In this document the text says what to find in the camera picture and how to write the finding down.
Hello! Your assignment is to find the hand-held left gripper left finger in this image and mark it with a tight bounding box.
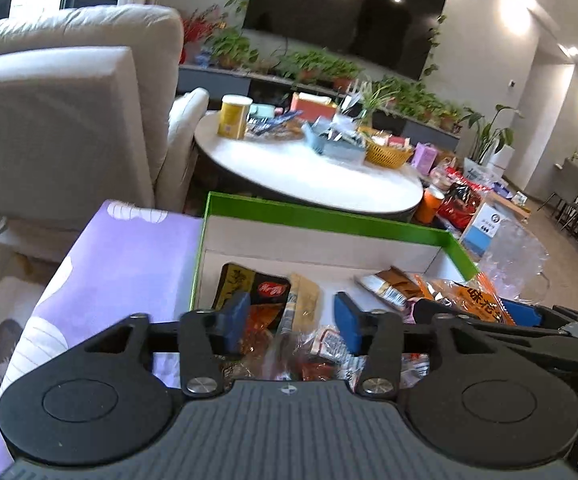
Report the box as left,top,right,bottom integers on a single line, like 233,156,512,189
71,290,252,398

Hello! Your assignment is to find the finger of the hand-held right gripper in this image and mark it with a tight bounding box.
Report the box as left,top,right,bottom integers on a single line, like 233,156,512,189
413,299,578,376
500,299,578,329

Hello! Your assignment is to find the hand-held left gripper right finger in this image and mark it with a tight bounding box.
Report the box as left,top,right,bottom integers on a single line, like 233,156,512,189
334,291,516,398

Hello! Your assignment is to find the white snack packet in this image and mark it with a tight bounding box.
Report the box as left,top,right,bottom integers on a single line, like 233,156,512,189
314,327,358,363

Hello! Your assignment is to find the black yellow-print snack packet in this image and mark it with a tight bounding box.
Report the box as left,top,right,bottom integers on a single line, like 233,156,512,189
217,263,290,356

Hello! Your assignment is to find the bright orange snack packet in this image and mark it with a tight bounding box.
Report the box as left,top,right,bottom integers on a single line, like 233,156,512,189
419,277,518,326

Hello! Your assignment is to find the beige snack packet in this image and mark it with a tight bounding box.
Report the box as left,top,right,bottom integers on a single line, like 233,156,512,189
276,274,320,336

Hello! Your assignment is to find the brown orange snack packet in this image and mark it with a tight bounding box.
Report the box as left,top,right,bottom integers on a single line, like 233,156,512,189
356,267,423,311

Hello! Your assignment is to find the green cardboard box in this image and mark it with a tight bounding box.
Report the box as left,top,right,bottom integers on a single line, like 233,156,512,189
189,191,480,321

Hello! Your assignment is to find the blue white carton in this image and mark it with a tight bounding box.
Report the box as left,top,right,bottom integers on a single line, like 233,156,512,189
461,205,507,261

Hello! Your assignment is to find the red snack bag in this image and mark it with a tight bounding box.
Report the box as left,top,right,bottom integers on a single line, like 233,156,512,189
441,182,487,231

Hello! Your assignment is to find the purple floral tablecloth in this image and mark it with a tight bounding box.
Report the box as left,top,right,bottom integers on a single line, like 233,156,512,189
0,200,204,478

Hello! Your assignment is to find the orange cup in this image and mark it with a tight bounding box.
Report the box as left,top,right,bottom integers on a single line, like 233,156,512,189
415,187,444,224

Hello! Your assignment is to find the white round coffee table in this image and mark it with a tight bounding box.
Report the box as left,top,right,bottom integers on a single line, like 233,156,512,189
194,110,424,222

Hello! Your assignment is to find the white air purifier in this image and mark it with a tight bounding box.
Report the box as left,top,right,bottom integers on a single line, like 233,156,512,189
489,145,517,171

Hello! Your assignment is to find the wicker basket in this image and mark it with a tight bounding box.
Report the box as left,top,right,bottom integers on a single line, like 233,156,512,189
364,137,414,168

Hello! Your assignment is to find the grey-blue storage basket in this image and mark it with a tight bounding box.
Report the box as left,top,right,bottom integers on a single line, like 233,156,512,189
303,122,367,163

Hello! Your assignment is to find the small purple gift box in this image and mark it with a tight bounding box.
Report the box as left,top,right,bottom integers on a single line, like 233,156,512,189
413,142,437,173

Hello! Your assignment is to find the large leafy floor plant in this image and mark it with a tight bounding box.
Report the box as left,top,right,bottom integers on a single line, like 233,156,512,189
461,105,522,163

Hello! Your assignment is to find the yellow can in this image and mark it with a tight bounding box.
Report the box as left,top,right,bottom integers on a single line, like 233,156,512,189
217,95,252,140

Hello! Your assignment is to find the red orange box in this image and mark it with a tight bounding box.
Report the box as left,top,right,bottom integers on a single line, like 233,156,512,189
290,94,337,123

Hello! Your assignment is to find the spider plant in vase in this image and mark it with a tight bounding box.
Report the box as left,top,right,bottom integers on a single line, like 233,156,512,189
354,80,400,128

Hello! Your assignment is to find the grey television cabinet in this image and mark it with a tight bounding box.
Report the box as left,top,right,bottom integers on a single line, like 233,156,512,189
178,62,462,153

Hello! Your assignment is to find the row of potted plants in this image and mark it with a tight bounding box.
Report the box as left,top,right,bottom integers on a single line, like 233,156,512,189
209,27,464,131

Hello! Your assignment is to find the beige armchair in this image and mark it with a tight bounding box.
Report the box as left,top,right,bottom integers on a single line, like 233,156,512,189
0,4,210,261

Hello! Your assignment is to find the red flower arrangement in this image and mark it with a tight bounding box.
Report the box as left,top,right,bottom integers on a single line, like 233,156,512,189
181,7,224,63

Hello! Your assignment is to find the wall television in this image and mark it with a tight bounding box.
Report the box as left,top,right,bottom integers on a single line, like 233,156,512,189
243,0,447,81

